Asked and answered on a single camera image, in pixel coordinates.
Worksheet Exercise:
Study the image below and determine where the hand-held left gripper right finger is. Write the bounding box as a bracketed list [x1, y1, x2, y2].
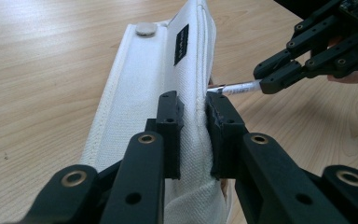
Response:
[204, 91, 250, 181]

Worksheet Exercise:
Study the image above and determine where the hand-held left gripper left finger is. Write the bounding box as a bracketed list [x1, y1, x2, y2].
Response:
[145, 91, 186, 181]

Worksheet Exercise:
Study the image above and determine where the clear pen with white grip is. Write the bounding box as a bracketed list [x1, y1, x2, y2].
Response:
[207, 79, 264, 96]

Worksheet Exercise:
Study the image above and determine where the white fabric pencil case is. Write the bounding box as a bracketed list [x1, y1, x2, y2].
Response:
[79, 0, 235, 224]

